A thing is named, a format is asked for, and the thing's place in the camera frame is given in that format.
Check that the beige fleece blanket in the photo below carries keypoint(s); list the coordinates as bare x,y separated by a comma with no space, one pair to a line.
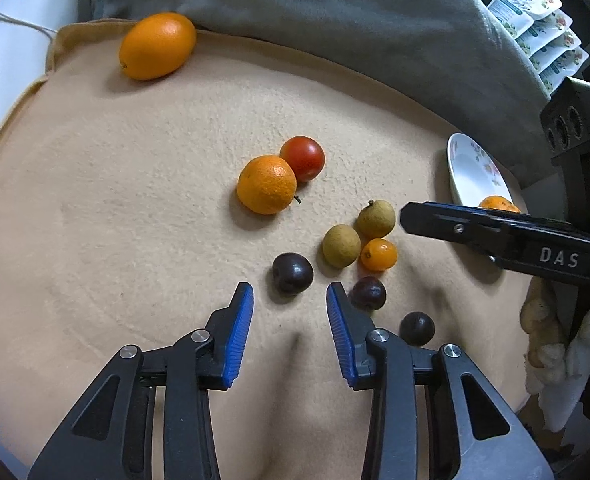
125,210

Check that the grey blanket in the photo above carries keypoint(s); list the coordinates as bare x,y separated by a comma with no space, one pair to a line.
325,10

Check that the white fuzzy cloth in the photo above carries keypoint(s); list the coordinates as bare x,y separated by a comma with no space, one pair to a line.
550,355

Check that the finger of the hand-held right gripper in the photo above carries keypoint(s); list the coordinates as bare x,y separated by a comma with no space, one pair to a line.
450,227

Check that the round orange with stem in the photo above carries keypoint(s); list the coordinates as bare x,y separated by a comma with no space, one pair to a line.
266,185

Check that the white floral plate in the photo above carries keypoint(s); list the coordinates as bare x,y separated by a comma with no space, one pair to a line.
472,170

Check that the brown longan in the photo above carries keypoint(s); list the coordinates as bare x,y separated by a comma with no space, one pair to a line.
376,220
341,246

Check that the large oval orange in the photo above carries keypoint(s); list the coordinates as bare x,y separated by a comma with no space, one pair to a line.
157,45

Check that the dark purple plum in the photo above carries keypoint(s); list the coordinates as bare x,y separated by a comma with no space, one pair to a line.
292,274
369,294
417,329

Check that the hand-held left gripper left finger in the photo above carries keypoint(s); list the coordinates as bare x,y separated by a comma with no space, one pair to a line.
240,330

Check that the red tomato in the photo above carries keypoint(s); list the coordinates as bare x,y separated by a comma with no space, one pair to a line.
305,157

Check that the small orange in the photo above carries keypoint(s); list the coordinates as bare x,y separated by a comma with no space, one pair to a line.
497,203

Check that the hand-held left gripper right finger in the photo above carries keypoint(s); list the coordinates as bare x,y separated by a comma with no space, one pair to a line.
337,330

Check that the small orange kumquat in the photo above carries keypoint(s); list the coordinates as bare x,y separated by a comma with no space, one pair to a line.
379,255

